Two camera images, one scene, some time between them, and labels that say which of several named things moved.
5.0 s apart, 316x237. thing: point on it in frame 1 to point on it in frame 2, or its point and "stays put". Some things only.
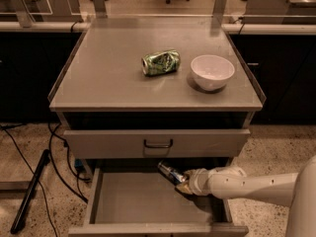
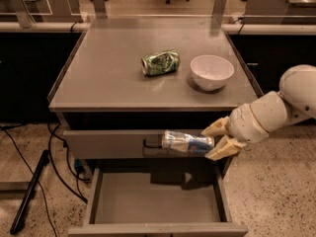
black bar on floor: (44, 160) stays put
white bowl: (211, 72) stays put
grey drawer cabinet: (138, 90) stays put
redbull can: (171, 172) to (179, 141)
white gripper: (199, 181) to (242, 121)
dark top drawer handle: (157, 145) stays put
